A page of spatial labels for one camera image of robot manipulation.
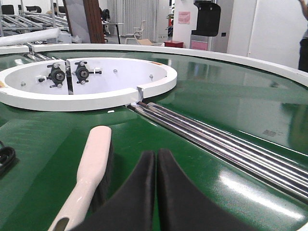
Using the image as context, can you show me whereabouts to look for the black table with desk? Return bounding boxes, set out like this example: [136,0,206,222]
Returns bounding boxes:
[102,22,125,44]

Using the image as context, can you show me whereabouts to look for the steel conveyor rollers right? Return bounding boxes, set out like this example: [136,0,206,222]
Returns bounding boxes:
[127,102,308,202]

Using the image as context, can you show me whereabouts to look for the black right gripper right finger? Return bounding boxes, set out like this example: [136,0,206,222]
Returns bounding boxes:
[156,149,253,231]

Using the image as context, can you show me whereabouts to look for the steel conveyor rollers rear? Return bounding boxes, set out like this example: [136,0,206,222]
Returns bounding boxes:
[24,42,58,62]

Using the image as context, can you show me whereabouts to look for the red box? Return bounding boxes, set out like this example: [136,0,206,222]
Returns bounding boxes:
[164,40,184,48]

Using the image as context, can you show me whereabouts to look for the metal roller rack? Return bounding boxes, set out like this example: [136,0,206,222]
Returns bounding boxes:
[0,0,69,37]

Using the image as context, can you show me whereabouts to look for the beige hand brush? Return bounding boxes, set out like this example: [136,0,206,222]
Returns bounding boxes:
[49,126,113,231]

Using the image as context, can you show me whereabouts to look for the black cable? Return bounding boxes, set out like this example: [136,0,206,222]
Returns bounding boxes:
[0,141,16,176]

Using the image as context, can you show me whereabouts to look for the white inner conveyor ring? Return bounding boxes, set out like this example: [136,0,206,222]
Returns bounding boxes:
[0,57,178,112]

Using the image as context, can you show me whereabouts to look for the black bearing right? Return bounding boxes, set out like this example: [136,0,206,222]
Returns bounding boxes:
[75,61,102,85]

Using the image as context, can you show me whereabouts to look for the white office chair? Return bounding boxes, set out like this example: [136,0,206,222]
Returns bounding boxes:
[125,20,146,44]

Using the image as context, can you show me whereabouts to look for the white outer conveyor rim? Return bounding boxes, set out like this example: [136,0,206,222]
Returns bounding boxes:
[0,43,308,88]

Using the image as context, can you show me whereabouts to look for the brown wooden pillar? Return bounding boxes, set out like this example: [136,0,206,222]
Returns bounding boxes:
[83,0,105,44]

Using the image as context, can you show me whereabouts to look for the black bearing left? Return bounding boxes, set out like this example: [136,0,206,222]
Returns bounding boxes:
[37,63,65,88]

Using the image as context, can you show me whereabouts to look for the white rolled tube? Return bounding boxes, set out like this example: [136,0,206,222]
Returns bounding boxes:
[0,28,60,46]

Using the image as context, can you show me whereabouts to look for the black bearing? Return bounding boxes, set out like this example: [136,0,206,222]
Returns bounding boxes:
[75,61,102,85]
[37,63,65,88]

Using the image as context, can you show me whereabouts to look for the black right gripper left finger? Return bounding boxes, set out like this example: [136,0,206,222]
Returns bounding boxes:
[73,151,155,231]

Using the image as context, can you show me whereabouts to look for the pink wall notice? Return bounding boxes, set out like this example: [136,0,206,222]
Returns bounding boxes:
[178,11,191,25]

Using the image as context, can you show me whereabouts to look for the black kiosk machine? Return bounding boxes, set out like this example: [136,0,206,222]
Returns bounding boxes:
[192,0,221,37]

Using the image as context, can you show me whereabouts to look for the person at right edge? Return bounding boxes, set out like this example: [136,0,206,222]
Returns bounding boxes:
[298,0,308,72]

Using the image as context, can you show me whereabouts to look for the steel conveyor rollers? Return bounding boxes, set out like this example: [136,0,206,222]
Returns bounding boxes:
[127,102,308,202]
[24,42,58,62]

